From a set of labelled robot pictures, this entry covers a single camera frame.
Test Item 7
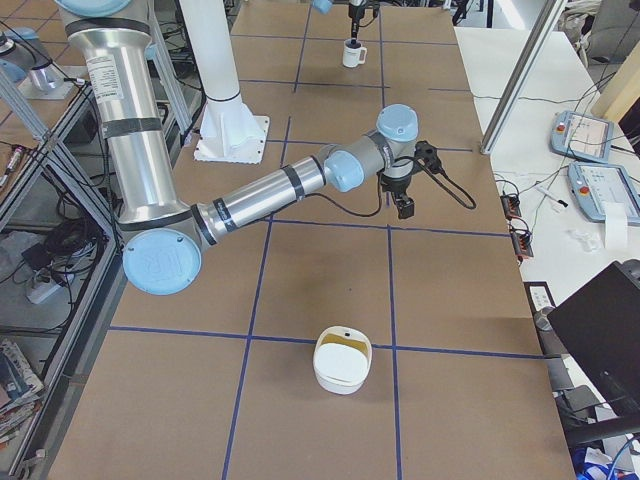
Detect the teach pendant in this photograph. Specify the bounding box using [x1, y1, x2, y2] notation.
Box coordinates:
[550, 110, 614, 163]
[568, 161, 639, 226]

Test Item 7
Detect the black marker pen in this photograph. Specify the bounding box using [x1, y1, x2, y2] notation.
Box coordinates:
[535, 185, 568, 208]

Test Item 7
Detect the teach pendant near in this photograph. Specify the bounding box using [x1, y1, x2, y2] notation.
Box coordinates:
[568, 161, 639, 226]

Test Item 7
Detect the black cable hub left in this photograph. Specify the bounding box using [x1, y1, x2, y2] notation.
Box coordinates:
[500, 193, 521, 220]

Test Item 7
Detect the black cable hub right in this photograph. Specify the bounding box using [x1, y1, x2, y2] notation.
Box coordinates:
[509, 228, 534, 262]

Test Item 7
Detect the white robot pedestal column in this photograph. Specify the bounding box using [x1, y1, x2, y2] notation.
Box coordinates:
[178, 0, 271, 166]

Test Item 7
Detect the white cream plastic bin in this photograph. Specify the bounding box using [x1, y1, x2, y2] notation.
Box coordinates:
[312, 326, 372, 395]

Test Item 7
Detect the white ribbed HOME mug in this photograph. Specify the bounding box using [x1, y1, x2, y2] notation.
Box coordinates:
[342, 39, 367, 68]

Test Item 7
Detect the black cable hub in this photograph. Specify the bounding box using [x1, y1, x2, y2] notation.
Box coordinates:
[500, 193, 521, 220]
[509, 228, 534, 262]

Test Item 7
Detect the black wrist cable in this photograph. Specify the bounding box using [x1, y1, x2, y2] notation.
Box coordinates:
[309, 154, 477, 219]

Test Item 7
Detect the teach pendant far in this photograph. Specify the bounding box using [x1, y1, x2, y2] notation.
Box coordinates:
[550, 110, 614, 163]

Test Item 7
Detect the black monitor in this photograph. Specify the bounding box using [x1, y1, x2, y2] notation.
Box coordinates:
[549, 259, 639, 415]

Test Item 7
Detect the grey aluminium frame post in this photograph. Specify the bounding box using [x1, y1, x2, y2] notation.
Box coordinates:
[480, 0, 567, 155]

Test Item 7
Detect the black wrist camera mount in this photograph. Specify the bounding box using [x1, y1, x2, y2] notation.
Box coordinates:
[414, 140, 445, 175]

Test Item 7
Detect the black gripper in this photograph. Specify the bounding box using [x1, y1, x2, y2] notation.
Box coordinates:
[380, 174, 415, 219]
[348, 0, 364, 47]

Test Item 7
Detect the white pedestal base plate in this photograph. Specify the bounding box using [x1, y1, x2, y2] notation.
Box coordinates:
[194, 111, 270, 164]

